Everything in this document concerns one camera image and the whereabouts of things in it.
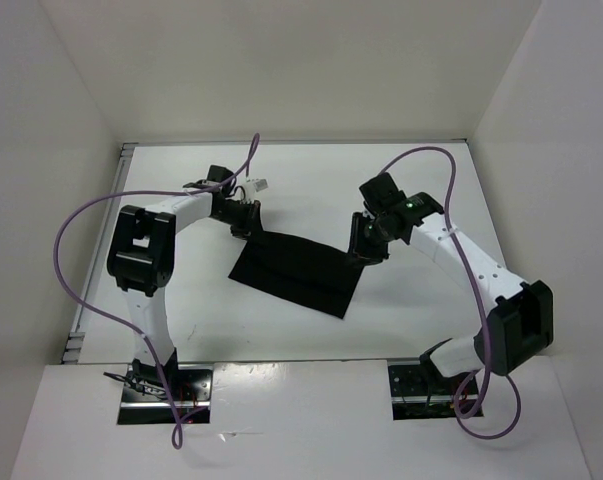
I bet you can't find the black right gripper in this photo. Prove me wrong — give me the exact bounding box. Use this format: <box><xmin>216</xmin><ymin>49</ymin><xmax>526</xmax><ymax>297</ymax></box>
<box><xmin>343</xmin><ymin>211</ymin><xmax>398</xmax><ymax>268</ymax></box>

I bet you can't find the black skirt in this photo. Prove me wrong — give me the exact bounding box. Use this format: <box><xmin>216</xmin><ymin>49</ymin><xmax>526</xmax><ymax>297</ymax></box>
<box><xmin>229</xmin><ymin>231</ymin><xmax>363</xmax><ymax>319</ymax></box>

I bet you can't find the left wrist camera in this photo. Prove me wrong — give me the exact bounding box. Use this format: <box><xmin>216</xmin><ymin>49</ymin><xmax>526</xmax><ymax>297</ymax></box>
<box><xmin>242</xmin><ymin>178</ymin><xmax>268</xmax><ymax>197</ymax></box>

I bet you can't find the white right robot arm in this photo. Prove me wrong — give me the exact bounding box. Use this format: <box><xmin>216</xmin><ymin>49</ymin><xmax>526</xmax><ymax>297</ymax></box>
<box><xmin>348</xmin><ymin>173</ymin><xmax>554</xmax><ymax>393</ymax></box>

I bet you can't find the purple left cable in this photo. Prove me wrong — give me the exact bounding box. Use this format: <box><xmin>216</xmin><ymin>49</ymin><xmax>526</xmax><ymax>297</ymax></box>
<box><xmin>53</xmin><ymin>132</ymin><xmax>262</xmax><ymax>450</ymax></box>

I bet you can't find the purple cable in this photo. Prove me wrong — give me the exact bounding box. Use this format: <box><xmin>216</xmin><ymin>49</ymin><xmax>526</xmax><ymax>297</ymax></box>
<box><xmin>53</xmin><ymin>132</ymin><xmax>262</xmax><ymax>450</ymax></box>
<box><xmin>383</xmin><ymin>145</ymin><xmax>523</xmax><ymax>440</ymax></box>

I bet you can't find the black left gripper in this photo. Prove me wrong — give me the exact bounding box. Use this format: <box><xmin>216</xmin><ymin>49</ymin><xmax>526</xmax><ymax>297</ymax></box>
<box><xmin>212</xmin><ymin>199</ymin><xmax>268</xmax><ymax>246</ymax></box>

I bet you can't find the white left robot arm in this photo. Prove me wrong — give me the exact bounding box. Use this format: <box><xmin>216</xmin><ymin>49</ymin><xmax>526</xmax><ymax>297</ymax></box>
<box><xmin>106</xmin><ymin>165</ymin><xmax>268</xmax><ymax>400</ymax></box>

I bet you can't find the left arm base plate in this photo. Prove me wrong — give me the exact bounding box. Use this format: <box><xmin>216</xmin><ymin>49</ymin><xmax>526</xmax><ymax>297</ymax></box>
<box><xmin>117</xmin><ymin>364</ymin><xmax>214</xmax><ymax>426</ymax></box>

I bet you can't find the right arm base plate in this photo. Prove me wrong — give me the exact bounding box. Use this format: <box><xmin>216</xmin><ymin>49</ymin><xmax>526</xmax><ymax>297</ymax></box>
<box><xmin>387</xmin><ymin>360</ymin><xmax>468</xmax><ymax>421</ymax></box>

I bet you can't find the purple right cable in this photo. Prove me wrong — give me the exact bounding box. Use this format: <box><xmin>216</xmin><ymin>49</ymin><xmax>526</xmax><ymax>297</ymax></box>
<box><xmin>383</xmin><ymin>145</ymin><xmax>523</xmax><ymax>440</ymax></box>

